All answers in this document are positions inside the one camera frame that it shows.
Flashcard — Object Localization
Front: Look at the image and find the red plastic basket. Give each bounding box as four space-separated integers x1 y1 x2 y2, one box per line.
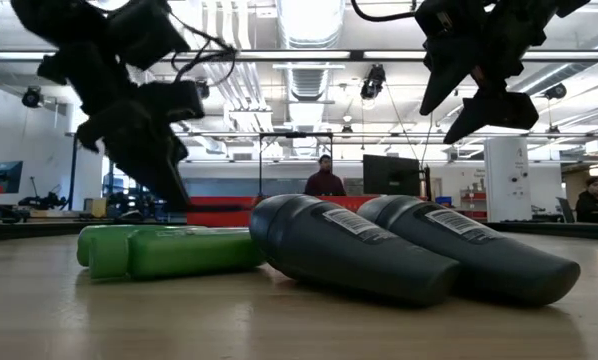
185 195 261 228
322 194 381 210

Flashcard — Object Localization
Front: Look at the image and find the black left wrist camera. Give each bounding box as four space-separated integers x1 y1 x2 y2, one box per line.
103 0 192 72

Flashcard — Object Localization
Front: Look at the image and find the black metal frame rig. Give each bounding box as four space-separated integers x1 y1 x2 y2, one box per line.
257 130 335 199

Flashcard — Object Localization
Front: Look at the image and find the person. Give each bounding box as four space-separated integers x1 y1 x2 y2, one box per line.
303 153 348 198
574 175 598 225

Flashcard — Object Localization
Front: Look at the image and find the black ceiling camera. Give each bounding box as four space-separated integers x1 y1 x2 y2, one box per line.
543 82 569 101
20 85 46 109
359 63 388 102

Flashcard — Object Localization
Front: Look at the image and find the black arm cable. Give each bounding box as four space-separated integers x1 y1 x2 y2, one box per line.
167 9 240 89
349 0 421 24

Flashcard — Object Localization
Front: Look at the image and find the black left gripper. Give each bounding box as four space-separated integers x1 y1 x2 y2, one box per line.
36 42 206 212

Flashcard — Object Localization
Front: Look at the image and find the grey deodorant bottle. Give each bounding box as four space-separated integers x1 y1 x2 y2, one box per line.
248 193 462 308
356 194 582 308

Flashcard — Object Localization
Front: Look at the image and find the white round pillar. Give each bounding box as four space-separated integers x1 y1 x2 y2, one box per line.
483 135 533 224

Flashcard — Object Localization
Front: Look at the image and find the green travel bottle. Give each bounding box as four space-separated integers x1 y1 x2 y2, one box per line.
87 227 266 282
75 224 215 268

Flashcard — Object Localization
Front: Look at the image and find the silver ceiling duct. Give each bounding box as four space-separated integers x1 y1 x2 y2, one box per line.
275 0 348 151

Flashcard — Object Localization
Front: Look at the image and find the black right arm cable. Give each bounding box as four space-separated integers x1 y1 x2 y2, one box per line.
349 0 421 24

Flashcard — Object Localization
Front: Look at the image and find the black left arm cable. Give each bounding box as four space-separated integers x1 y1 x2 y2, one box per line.
167 9 240 89

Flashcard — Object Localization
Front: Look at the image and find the black computer monitor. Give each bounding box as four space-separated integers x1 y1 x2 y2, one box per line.
362 153 423 198

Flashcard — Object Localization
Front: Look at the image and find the wall monitor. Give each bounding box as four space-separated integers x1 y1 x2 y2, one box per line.
0 159 25 195

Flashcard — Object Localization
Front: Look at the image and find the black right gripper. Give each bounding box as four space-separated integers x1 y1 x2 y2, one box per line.
413 0 548 146

